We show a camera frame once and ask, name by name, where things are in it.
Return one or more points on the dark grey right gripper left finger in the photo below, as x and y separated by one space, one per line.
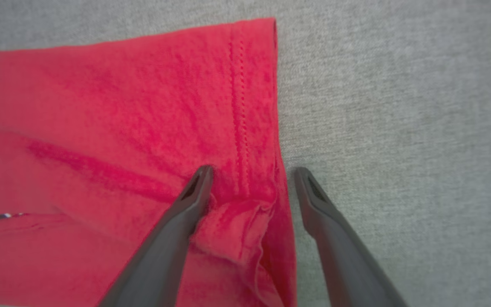
164 247

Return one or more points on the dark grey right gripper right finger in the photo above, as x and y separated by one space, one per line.
348 264

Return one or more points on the red t-shirt with white stripes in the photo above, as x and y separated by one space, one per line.
122 106

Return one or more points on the grey fabric sofa seat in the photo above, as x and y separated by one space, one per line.
399 128

